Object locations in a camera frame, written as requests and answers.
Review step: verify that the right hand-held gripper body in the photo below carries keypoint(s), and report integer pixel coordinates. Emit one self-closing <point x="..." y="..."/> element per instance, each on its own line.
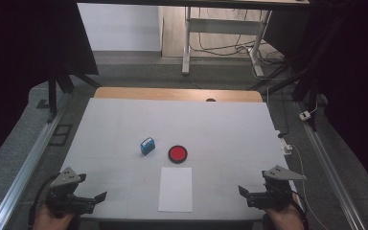
<point x="276" y="195"/>

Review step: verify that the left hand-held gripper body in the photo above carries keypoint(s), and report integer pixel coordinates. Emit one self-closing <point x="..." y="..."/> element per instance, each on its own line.
<point x="64" y="199"/>

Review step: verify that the blue stamp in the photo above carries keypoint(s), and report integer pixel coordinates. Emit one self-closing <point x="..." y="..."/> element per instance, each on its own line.
<point x="147" y="146"/>

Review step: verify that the round red ink pad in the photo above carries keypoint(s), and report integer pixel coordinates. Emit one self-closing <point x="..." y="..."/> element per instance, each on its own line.
<point x="177" y="154"/>

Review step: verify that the person's left hand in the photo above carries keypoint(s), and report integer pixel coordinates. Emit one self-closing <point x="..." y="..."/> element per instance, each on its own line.
<point x="51" y="221"/>

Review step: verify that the person's right hand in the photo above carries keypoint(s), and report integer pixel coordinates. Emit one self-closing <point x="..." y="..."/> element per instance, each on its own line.
<point x="286" y="220"/>

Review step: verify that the white power strip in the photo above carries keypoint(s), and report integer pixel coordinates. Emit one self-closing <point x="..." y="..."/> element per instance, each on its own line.
<point x="286" y="147"/>

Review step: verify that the white paper sheet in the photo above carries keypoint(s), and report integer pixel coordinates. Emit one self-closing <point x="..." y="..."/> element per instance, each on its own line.
<point x="175" y="190"/>

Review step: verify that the small white adapter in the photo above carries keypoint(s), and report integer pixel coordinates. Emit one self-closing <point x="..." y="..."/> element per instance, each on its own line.
<point x="305" y="115"/>

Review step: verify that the black metal stand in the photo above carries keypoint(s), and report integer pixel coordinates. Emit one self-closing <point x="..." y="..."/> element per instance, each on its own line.
<point x="52" y="96"/>
<point x="311" y="96"/>

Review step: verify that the wooden table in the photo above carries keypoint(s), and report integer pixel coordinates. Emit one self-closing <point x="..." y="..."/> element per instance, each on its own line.
<point x="172" y="94"/>

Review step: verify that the black curtain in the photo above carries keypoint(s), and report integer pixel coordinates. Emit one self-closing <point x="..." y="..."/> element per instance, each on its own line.
<point x="19" y="64"/>
<point x="357" y="80"/>

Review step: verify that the dark desk top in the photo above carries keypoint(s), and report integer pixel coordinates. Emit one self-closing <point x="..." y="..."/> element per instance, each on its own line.
<point x="204" y="4"/>

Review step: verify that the aluminium rail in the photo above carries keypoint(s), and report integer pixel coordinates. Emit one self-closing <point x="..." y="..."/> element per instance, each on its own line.
<point x="22" y="174"/>
<point x="329" y="174"/>

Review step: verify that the black floor socket frame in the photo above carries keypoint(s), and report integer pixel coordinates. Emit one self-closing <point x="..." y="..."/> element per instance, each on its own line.
<point x="53" y="135"/>

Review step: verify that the white desk frame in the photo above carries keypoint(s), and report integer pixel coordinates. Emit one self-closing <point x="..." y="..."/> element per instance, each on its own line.
<point x="223" y="26"/>

